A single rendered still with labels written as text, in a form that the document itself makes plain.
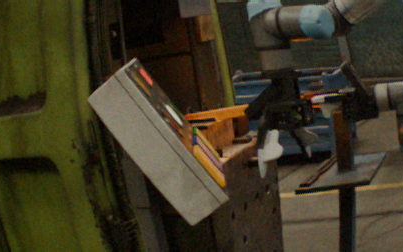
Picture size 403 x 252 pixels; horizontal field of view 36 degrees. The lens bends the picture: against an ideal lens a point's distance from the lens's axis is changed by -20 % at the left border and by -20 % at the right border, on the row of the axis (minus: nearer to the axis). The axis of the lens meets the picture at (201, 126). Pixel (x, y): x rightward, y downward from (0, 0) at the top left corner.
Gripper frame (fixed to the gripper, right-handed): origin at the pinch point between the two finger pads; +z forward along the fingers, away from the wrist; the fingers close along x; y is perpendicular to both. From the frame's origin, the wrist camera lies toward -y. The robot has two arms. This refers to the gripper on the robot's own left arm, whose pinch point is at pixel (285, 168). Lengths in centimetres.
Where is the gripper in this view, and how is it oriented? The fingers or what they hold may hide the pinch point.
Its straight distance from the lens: 153.1
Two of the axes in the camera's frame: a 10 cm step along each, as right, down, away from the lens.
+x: 7.4, -2.1, 6.3
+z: 1.6, 9.8, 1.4
